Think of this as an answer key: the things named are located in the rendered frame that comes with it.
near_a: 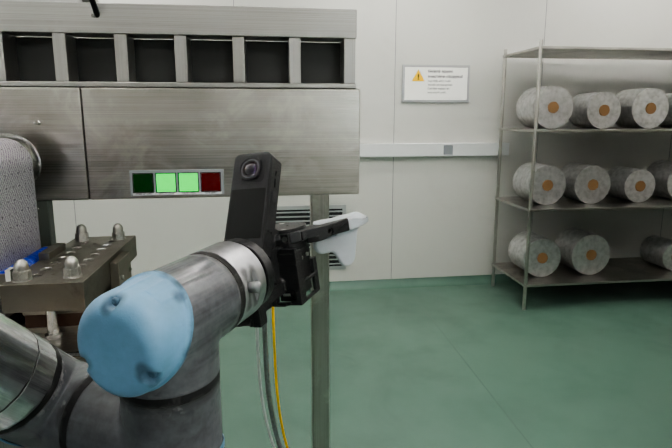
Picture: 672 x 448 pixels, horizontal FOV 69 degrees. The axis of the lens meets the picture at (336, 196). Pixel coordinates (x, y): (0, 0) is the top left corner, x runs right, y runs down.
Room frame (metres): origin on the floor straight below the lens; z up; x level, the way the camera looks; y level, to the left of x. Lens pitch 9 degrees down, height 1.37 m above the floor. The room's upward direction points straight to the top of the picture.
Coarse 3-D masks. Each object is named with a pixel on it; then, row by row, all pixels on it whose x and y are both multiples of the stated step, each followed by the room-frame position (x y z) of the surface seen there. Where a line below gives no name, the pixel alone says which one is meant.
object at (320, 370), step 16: (320, 208) 1.56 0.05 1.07; (320, 256) 1.56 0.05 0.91; (320, 272) 1.56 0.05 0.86; (320, 288) 1.56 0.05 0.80; (320, 304) 1.56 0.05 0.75; (320, 320) 1.56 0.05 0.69; (320, 336) 1.56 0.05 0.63; (320, 352) 1.56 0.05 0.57; (320, 368) 1.56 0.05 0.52; (320, 384) 1.56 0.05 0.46; (320, 400) 1.56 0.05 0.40; (320, 416) 1.56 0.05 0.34; (320, 432) 1.56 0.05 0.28
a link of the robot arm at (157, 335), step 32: (192, 256) 0.39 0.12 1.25; (128, 288) 0.32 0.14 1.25; (160, 288) 0.33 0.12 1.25; (192, 288) 0.35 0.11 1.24; (224, 288) 0.37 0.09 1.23; (96, 320) 0.31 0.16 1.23; (128, 320) 0.30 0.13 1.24; (160, 320) 0.31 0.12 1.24; (192, 320) 0.33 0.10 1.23; (224, 320) 0.36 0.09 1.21; (96, 352) 0.31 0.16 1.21; (128, 352) 0.30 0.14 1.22; (160, 352) 0.30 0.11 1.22; (192, 352) 0.33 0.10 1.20; (128, 384) 0.30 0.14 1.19; (160, 384) 0.31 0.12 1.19; (192, 384) 0.33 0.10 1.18
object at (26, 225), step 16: (0, 192) 1.06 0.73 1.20; (16, 192) 1.12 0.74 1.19; (32, 192) 1.20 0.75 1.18; (0, 208) 1.05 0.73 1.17; (16, 208) 1.11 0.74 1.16; (32, 208) 1.19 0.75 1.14; (0, 224) 1.04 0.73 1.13; (16, 224) 1.11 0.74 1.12; (32, 224) 1.18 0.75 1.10; (0, 240) 1.04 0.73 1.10; (16, 240) 1.10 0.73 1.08; (32, 240) 1.17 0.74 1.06; (0, 256) 1.03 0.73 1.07; (16, 256) 1.09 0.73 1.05
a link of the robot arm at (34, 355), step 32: (0, 320) 0.34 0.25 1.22; (0, 352) 0.33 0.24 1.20; (32, 352) 0.35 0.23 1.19; (64, 352) 0.40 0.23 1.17; (0, 384) 0.32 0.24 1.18; (32, 384) 0.34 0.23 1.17; (64, 384) 0.37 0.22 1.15; (0, 416) 0.33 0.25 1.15; (32, 416) 0.35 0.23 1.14; (64, 416) 0.35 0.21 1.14
